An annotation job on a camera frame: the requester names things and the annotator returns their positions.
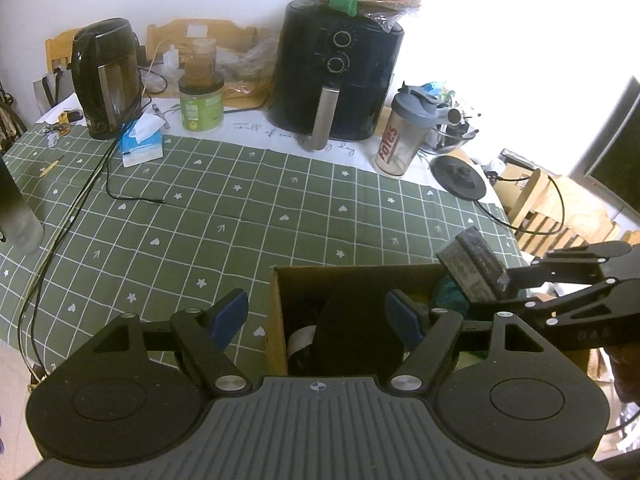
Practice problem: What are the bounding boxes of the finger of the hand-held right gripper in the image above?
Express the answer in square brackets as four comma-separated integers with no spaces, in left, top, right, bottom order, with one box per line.
[469,276,640,329]
[506,240,633,292]

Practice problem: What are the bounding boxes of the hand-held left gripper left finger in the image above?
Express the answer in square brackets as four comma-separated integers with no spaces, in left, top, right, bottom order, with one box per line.
[94,289,253,397]

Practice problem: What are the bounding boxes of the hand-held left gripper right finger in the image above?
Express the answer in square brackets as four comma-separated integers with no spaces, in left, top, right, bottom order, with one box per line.
[385,289,549,394]

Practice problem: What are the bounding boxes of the brown cardboard box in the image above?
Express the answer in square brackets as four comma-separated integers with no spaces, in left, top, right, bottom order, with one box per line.
[265,262,506,378]

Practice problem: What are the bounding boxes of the teal bath loofah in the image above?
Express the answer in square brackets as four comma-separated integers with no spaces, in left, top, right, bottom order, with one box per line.
[431,277,474,311]

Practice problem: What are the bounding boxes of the dark grey sponge block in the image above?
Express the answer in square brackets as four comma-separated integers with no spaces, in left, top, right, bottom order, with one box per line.
[436,226,512,305]

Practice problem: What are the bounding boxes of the wooden slatted chair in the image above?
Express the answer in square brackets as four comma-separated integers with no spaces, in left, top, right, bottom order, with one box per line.
[500,167,640,262]

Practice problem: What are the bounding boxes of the green checked tablecloth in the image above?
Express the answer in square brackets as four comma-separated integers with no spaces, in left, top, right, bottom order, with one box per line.
[0,105,531,379]

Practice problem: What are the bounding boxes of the black round kettle base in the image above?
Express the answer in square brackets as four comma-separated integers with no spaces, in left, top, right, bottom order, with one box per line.
[431,155,489,202]

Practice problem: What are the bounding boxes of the glass bowl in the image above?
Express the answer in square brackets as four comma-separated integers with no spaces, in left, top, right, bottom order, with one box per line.
[425,110,482,156]

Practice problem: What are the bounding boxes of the grey lid shaker bottle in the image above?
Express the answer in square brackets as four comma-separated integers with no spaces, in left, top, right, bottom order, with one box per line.
[375,87,454,178]

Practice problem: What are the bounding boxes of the blue white tissue pack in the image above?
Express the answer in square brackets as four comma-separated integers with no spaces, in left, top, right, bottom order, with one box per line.
[117,112,166,168]

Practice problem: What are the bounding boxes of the green label jar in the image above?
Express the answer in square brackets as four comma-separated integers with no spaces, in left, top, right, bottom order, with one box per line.
[178,72,225,133]

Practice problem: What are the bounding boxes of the dark translucent bottle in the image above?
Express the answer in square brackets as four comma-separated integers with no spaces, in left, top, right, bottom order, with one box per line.
[0,157,46,254]

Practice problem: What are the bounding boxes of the clear bag of snacks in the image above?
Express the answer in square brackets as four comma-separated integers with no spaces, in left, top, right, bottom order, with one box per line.
[220,35,281,111]

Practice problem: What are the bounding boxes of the bunch of keys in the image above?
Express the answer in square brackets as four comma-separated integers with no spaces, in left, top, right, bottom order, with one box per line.
[42,109,84,136]

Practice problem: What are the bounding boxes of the black electric kettle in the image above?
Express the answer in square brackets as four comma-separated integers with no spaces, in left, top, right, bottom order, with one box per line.
[70,17,144,141]

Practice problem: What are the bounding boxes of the black air fryer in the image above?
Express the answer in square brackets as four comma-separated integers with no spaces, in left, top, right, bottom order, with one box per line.
[267,0,406,151]

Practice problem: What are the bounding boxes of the white paper bag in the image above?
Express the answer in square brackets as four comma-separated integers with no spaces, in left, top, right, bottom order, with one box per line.
[32,67,76,124]

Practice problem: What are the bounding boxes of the wooden chair back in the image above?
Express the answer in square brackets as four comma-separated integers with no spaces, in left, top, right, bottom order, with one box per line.
[45,29,84,74]
[146,19,274,61]

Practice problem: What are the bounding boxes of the black kettle base cable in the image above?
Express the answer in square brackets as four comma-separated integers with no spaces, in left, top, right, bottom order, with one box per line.
[475,172,567,235]

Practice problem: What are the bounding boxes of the thin black cables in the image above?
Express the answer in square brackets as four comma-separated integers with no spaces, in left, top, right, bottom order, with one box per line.
[17,92,169,381]

